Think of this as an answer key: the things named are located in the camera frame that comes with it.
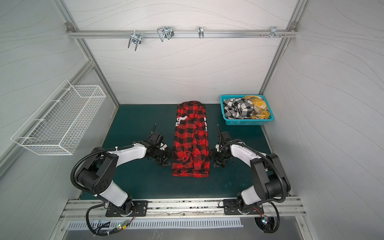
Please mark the aluminium corner frame post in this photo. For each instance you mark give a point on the aluminium corner frame post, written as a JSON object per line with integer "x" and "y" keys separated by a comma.
{"x": 72, "y": 26}

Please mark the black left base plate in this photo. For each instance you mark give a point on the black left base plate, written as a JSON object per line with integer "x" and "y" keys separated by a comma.
{"x": 128, "y": 209}

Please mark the metal u-bolt hook left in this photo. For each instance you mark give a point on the metal u-bolt hook left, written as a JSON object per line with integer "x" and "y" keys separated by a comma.
{"x": 135, "y": 40}

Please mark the red black plaid shirt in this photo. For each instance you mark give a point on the red black plaid shirt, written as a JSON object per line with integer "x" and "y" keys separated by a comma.
{"x": 191, "y": 143}

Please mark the metal clip hook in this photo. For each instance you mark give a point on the metal clip hook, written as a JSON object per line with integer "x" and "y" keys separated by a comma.
{"x": 201, "y": 32}

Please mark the aluminium horizontal rail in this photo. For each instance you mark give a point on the aluminium horizontal rail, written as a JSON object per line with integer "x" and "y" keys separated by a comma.
{"x": 179, "y": 34}

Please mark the metal u-bolt hook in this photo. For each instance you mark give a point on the metal u-bolt hook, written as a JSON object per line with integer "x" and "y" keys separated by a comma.
{"x": 135, "y": 40}
{"x": 165, "y": 32}

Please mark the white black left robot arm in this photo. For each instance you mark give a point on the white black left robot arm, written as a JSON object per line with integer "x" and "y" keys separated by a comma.
{"x": 94, "y": 173}

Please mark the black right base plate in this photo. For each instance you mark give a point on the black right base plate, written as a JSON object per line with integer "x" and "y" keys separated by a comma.
{"x": 238, "y": 207}

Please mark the right aluminium corner post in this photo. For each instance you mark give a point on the right aluminium corner post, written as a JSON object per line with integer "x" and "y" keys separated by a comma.
{"x": 291, "y": 27}

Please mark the metal bracket hook right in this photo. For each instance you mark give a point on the metal bracket hook right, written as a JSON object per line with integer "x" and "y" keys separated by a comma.
{"x": 273, "y": 34}

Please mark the teal plastic basket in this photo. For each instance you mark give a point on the teal plastic basket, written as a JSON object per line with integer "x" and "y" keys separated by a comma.
{"x": 244, "y": 122}

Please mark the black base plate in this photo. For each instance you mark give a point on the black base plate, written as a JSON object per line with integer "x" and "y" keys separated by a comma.
{"x": 238, "y": 207}
{"x": 128, "y": 209}

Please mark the black white checkered shirt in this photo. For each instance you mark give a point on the black white checkered shirt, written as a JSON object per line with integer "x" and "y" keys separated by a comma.
{"x": 239, "y": 108}

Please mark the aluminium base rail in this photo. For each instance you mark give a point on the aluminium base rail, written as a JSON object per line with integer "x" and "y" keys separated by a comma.
{"x": 179, "y": 208}

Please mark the metal u-bolt hook middle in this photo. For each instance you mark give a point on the metal u-bolt hook middle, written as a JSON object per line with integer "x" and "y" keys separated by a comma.
{"x": 165, "y": 32}

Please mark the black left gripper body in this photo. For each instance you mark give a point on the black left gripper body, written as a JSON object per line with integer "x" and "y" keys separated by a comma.
{"x": 162, "y": 156}

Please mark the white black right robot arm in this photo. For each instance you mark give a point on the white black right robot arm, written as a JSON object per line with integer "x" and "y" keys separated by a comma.
{"x": 270, "y": 182}

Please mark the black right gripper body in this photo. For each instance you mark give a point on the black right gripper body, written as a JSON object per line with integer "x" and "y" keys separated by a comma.
{"x": 217, "y": 154}

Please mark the white vent grille strip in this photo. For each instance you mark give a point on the white vent grille strip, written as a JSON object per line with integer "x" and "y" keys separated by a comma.
{"x": 146, "y": 224}

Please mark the white wire basket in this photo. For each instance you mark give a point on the white wire basket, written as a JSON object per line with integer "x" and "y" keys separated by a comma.
{"x": 59, "y": 124}

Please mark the yellow plaid shirt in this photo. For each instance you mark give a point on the yellow plaid shirt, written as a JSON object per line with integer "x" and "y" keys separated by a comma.
{"x": 260, "y": 108}

